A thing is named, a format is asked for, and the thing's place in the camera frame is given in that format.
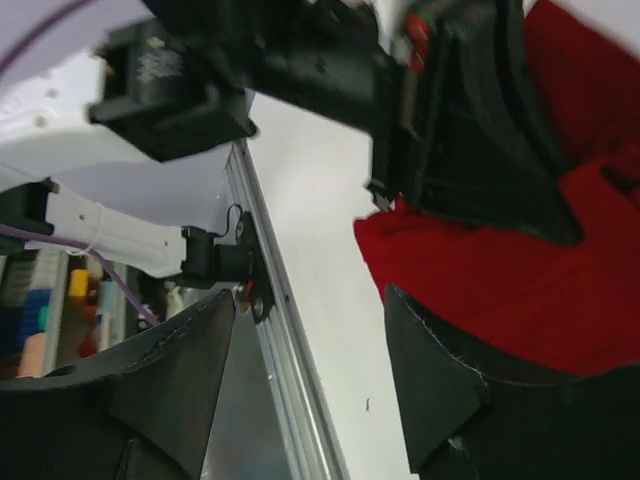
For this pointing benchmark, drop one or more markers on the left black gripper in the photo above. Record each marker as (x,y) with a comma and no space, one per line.
(325,57)

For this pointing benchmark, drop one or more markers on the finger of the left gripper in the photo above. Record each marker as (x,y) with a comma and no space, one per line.
(484,153)

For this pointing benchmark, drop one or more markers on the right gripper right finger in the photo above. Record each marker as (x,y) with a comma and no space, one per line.
(471,411)

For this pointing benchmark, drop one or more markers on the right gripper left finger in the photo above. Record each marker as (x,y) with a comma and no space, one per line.
(142,409)

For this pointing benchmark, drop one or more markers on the red pleated skirt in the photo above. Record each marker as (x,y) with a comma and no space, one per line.
(574,309)

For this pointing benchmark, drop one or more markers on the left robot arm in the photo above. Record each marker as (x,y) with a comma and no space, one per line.
(161,89)

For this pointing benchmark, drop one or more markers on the cluttered background shelf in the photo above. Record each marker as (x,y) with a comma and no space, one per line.
(57,309)

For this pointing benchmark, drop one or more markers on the aluminium rail frame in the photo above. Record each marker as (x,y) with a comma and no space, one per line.
(311,444)

